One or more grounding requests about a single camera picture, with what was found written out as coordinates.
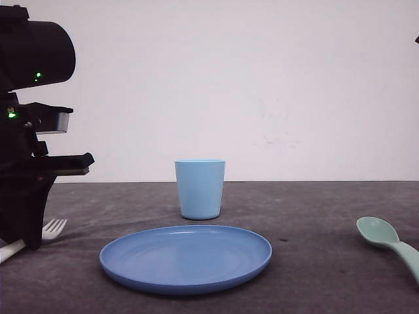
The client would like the blue plastic plate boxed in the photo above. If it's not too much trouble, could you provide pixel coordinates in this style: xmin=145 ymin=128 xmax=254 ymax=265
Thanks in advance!
xmin=99 ymin=225 xmax=272 ymax=296

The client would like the light blue plastic cup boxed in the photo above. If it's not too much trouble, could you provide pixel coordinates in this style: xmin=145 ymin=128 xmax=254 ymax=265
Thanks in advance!
xmin=175 ymin=159 xmax=225 ymax=220

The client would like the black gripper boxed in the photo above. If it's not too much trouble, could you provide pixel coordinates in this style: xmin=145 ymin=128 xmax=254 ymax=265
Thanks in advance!
xmin=1 ymin=92 xmax=94 ymax=251

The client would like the white plastic fork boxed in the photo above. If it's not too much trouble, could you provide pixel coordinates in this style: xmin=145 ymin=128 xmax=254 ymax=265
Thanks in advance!
xmin=1 ymin=218 xmax=67 ymax=263

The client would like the mint green plastic spoon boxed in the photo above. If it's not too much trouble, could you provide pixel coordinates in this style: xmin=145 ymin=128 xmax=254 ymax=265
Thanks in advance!
xmin=355 ymin=217 xmax=418 ymax=284

